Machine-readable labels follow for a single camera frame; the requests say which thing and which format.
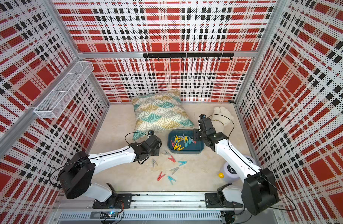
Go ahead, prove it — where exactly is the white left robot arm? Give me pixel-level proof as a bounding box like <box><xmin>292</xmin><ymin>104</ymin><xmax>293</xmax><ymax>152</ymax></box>
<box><xmin>57</xmin><ymin>134</ymin><xmax>162</xmax><ymax>207</ymax></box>

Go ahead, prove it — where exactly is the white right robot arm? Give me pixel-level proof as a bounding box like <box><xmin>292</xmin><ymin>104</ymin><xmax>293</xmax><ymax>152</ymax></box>
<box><xmin>194</xmin><ymin>114</ymin><xmax>279</xmax><ymax>216</ymax></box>

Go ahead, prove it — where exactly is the teal plastic storage box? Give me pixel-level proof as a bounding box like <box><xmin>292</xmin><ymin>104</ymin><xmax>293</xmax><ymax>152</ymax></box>
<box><xmin>167</xmin><ymin>129</ymin><xmax>205</xmax><ymax>155</ymax></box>

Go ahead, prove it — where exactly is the white plush teddy bear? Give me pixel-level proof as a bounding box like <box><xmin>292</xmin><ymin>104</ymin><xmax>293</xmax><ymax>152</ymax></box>
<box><xmin>211</xmin><ymin>106</ymin><xmax>234</xmax><ymax>133</ymax></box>

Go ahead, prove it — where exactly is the teal yellow patterned pillow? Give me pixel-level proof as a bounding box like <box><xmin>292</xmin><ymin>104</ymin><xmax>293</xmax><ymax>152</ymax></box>
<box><xmin>131</xmin><ymin>89</ymin><xmax>194</xmax><ymax>141</ymax></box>

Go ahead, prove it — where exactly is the green circuit board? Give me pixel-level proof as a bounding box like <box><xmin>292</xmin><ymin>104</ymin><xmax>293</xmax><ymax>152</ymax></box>
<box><xmin>100</xmin><ymin>211</ymin><xmax>119</xmax><ymax>219</ymax></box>

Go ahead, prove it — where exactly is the metal base rail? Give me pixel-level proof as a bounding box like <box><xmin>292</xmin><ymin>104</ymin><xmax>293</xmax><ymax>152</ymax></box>
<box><xmin>59</xmin><ymin>191</ymin><xmax>262</xmax><ymax>222</ymax></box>

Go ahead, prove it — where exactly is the black wall hook rail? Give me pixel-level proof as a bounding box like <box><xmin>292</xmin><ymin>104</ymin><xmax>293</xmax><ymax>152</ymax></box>
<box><xmin>143</xmin><ymin>52</ymin><xmax>235</xmax><ymax>60</ymax></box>

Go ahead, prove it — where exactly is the white wire mesh shelf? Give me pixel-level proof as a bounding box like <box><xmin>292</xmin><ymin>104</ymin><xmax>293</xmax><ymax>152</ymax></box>
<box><xmin>34</xmin><ymin>61</ymin><xmax>94</xmax><ymax>119</ymax></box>

